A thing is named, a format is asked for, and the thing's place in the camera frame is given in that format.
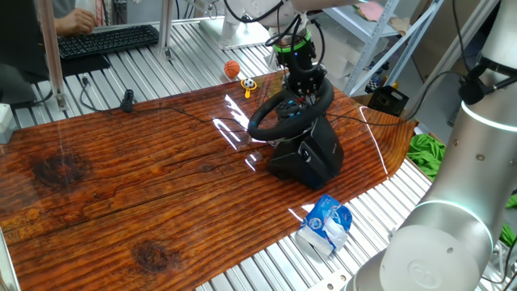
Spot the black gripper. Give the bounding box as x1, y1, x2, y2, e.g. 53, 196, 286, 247
277, 41, 328, 106

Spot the bare person forearm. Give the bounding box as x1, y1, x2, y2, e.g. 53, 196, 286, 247
54, 15, 69, 36

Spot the black steering wheel controller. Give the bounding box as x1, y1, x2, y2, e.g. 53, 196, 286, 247
265, 115, 346, 192

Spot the bare person hand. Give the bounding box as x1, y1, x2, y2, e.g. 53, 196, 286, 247
64, 7, 99, 36

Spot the white metal shelf rack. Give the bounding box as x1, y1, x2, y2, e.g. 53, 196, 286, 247
322, 0, 443, 98

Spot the orange mini basketball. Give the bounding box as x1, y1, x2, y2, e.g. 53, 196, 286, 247
223, 60, 242, 80

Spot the black plastic crate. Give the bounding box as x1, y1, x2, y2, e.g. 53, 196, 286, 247
367, 84, 410, 119

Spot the white machine stand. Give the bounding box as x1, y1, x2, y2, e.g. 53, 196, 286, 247
198, 0, 280, 52

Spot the blue tissue pack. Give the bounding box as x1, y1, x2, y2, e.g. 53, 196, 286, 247
296, 193, 354, 258

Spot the green cloth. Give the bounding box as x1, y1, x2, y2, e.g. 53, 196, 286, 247
406, 133, 517, 248

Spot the brown cardboard panel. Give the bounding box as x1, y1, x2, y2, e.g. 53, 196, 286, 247
397, 0, 502, 78

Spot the wood grain table mat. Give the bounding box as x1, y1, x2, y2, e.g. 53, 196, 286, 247
0, 66, 419, 291

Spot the black computer keyboard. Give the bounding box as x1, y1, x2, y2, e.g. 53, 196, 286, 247
56, 23, 161, 61

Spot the black desk pad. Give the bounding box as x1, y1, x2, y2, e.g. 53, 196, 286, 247
60, 53, 111, 78

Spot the black computer monitor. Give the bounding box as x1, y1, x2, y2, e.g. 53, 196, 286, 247
0, 0, 56, 108

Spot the white plastic box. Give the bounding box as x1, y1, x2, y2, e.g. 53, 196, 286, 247
0, 103, 19, 145

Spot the soccer ball yellow ring toy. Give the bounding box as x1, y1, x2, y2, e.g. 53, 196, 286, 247
240, 77, 259, 99

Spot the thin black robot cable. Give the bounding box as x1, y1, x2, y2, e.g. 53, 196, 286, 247
264, 14, 485, 127

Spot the aluminium frame post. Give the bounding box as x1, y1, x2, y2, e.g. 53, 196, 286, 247
403, 0, 502, 121
158, 0, 176, 61
35, 0, 69, 112

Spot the thin black wheel cable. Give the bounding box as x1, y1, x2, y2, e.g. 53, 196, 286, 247
78, 74, 254, 134

